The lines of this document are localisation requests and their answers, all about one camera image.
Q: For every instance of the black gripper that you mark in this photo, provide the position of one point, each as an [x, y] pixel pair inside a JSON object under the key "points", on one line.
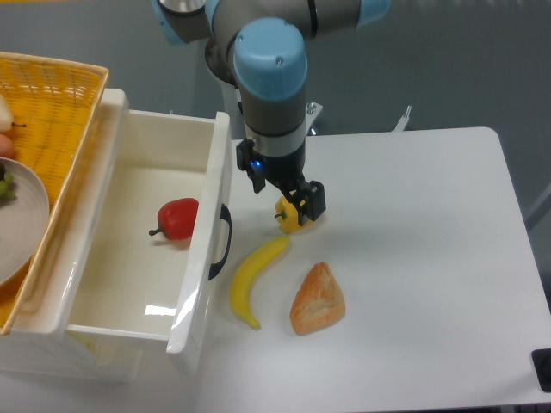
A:
{"points": [[285, 173]]}

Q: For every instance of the white drawer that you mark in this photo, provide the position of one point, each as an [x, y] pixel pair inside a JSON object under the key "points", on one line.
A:
{"points": [[137, 285]]}

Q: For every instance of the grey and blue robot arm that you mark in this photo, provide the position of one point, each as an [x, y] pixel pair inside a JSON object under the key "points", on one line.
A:
{"points": [[258, 47]]}

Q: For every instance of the white drawer cabinet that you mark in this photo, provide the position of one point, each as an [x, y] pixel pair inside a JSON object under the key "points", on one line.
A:
{"points": [[40, 340]]}

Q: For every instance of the yellow bell pepper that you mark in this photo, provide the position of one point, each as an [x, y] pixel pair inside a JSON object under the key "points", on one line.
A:
{"points": [[287, 217]]}

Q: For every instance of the red bell pepper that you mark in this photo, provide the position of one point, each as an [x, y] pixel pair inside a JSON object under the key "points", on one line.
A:
{"points": [[176, 219]]}

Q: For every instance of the yellow banana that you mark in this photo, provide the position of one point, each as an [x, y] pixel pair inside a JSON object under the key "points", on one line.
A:
{"points": [[246, 274]]}

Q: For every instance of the golden pastry bread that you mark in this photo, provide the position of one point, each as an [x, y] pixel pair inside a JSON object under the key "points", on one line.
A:
{"points": [[319, 303]]}

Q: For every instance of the yellow woven basket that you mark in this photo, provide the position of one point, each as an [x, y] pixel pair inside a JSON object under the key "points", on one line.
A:
{"points": [[57, 100]]}

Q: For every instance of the grey plate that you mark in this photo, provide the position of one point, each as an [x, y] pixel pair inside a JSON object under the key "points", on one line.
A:
{"points": [[23, 219]]}

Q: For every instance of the green grapes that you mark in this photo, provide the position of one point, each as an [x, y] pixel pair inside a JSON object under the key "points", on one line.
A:
{"points": [[7, 188]]}

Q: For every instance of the peach fruit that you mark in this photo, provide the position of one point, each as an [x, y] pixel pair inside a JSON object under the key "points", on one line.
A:
{"points": [[7, 148]]}

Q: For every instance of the white pear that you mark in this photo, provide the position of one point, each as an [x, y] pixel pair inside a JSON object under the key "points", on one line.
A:
{"points": [[7, 119]]}

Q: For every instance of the black object at table corner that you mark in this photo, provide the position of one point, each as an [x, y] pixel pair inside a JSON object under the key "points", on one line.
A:
{"points": [[542, 362]]}

